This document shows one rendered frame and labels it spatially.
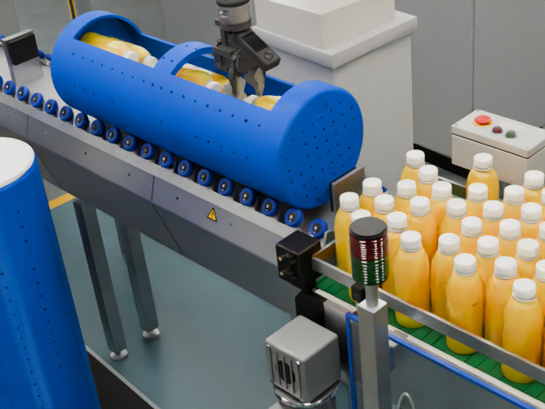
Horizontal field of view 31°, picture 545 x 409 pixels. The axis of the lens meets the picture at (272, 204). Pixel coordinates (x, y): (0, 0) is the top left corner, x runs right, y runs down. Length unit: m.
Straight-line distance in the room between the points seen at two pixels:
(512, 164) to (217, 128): 0.65
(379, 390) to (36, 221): 1.06
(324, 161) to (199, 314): 1.44
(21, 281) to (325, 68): 0.94
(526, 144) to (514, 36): 1.91
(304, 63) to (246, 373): 1.12
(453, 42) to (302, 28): 1.41
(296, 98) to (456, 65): 1.87
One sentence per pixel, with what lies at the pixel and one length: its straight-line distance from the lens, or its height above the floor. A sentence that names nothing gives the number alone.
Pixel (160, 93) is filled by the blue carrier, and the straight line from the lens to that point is 2.35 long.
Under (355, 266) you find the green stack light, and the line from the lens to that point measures 1.62.
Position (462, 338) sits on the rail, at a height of 0.96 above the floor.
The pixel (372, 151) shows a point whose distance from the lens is 2.74.
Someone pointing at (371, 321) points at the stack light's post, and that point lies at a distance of 1.69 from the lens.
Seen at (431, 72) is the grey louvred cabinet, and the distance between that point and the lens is 4.02.
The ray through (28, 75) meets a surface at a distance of 3.17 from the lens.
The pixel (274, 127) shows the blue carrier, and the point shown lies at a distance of 2.09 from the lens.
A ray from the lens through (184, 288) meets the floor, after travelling 3.66.
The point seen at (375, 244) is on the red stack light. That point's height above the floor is 1.24.
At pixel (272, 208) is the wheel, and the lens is 2.22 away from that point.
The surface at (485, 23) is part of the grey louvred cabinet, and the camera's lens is 3.87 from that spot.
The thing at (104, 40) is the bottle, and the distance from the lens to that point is 2.67.
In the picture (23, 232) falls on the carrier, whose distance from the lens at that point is 2.46.
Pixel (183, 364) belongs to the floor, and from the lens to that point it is 3.32.
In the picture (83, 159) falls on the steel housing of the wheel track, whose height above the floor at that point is 0.86.
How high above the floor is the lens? 2.15
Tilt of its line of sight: 32 degrees down
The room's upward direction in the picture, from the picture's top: 7 degrees counter-clockwise
